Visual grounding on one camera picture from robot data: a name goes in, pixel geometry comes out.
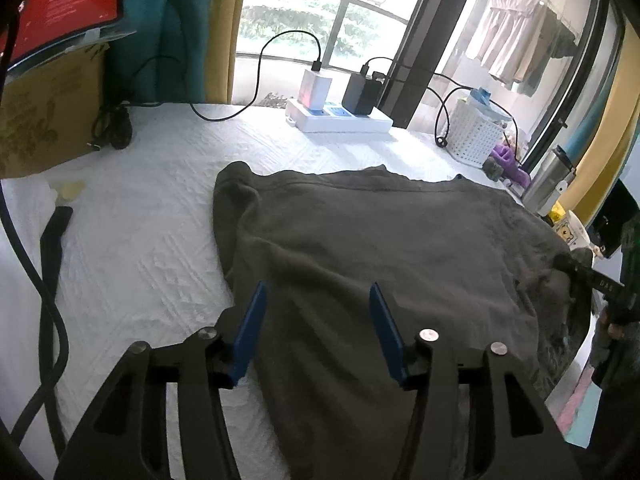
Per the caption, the dark olive t-shirt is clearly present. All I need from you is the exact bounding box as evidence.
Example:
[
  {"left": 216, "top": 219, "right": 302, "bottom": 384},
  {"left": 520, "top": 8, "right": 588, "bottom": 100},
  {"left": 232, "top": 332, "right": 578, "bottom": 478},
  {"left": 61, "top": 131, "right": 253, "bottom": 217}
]
[{"left": 213, "top": 162, "right": 591, "bottom": 479}]

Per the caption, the cream cartoon mug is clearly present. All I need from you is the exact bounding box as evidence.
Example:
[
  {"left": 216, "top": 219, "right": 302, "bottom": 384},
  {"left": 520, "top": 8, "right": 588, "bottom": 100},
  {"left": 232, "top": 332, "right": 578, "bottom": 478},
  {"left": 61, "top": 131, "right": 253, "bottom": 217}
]
[{"left": 553, "top": 210, "right": 592, "bottom": 250}]

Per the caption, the stainless steel thermos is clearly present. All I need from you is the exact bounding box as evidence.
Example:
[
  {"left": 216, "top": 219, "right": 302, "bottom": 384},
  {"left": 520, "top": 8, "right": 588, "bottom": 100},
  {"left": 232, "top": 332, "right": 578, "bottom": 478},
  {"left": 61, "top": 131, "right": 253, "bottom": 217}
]
[{"left": 521, "top": 145, "right": 576, "bottom": 217}]

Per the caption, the yellow curtain right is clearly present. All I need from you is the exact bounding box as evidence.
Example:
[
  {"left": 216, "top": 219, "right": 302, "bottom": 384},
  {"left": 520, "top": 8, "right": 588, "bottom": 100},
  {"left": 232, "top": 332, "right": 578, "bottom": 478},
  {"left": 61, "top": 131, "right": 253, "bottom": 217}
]
[{"left": 560, "top": 22, "right": 639, "bottom": 224}]

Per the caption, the yellow curtain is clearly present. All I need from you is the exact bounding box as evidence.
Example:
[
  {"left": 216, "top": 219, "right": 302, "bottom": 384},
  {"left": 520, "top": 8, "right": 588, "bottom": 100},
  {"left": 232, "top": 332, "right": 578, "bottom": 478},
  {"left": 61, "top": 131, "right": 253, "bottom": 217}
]
[
  {"left": 560, "top": 22, "right": 639, "bottom": 224},
  {"left": 204, "top": 0, "right": 243, "bottom": 104}
]

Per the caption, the purple plush toy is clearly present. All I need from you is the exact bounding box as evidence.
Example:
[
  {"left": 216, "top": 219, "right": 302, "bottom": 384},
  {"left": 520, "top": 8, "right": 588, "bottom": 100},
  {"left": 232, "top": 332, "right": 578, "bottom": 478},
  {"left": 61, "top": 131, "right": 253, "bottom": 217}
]
[{"left": 490, "top": 144, "right": 530, "bottom": 188}]

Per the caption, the white folded cloth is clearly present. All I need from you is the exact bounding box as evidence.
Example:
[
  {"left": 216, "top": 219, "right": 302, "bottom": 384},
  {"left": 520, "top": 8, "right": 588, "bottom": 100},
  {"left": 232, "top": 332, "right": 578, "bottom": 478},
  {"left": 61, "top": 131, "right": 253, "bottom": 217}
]
[{"left": 0, "top": 176, "right": 59, "bottom": 470}]

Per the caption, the white perforated basket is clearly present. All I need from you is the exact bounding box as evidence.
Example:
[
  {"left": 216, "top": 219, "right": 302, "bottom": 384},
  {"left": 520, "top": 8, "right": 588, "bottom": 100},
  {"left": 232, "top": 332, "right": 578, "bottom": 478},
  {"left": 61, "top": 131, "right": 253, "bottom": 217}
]
[{"left": 445, "top": 99, "right": 511, "bottom": 168}]

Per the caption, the white power strip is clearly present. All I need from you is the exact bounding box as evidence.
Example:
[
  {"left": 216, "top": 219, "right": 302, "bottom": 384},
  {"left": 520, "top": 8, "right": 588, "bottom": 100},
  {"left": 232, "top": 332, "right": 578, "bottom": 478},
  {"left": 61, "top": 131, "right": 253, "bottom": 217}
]
[{"left": 285, "top": 99, "right": 393, "bottom": 133}]

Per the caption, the black charger brick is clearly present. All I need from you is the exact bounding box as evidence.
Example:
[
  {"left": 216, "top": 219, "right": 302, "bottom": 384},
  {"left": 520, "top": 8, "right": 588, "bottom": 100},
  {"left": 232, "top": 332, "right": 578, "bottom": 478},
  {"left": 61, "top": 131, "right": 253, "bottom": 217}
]
[{"left": 342, "top": 72, "right": 386, "bottom": 116}]

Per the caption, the white charger plug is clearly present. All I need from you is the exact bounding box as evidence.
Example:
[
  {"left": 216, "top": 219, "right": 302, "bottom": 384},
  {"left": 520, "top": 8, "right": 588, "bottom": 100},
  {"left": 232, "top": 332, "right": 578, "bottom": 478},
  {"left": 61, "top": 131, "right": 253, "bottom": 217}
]
[{"left": 297, "top": 70, "right": 332, "bottom": 110}]

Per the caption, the hanging pink garment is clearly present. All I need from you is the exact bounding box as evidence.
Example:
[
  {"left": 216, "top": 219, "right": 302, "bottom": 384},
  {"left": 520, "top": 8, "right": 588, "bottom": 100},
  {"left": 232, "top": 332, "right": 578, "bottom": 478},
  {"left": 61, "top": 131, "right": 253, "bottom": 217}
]
[{"left": 465, "top": 0, "right": 541, "bottom": 87}]

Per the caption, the brown cardboard box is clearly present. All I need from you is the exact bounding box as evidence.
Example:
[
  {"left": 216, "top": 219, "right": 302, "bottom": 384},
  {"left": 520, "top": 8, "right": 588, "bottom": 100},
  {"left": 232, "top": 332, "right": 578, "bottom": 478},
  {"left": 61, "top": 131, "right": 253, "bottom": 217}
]
[{"left": 0, "top": 44, "right": 108, "bottom": 178}]

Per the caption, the balcony railing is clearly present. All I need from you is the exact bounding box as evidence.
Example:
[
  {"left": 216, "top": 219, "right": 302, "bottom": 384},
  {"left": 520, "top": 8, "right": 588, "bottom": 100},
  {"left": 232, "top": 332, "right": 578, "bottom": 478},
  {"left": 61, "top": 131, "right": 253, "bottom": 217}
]
[{"left": 236, "top": 0, "right": 408, "bottom": 70}]

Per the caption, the teal curtain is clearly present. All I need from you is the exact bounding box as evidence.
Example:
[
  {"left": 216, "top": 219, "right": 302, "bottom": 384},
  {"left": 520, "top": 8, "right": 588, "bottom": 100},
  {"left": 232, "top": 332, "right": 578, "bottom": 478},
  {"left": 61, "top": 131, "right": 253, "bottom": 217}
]
[{"left": 104, "top": 0, "right": 210, "bottom": 104}]

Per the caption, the yellow curtain left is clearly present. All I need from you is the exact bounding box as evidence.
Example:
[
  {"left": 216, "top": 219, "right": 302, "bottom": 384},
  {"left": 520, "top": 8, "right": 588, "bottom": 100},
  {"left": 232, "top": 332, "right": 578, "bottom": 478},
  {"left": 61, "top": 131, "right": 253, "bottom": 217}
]
[{"left": 204, "top": 0, "right": 243, "bottom": 104}]

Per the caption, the red screen tablet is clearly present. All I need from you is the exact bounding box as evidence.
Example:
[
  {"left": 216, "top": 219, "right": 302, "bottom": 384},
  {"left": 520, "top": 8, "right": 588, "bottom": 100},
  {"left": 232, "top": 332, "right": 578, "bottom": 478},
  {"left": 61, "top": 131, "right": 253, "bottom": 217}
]
[{"left": 9, "top": 0, "right": 124, "bottom": 73}]

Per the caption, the black strap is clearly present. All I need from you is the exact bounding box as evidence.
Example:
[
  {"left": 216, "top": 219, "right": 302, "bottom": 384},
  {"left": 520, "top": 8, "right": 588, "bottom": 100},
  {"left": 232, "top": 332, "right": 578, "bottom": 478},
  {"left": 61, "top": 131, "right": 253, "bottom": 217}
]
[{"left": 38, "top": 205, "right": 74, "bottom": 458}]

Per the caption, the black coiled cable bundle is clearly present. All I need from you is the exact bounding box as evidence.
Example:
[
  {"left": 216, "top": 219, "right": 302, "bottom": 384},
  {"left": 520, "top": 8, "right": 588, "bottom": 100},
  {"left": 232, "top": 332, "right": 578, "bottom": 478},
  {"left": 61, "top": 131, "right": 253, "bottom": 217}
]
[{"left": 90, "top": 103, "right": 135, "bottom": 152}]

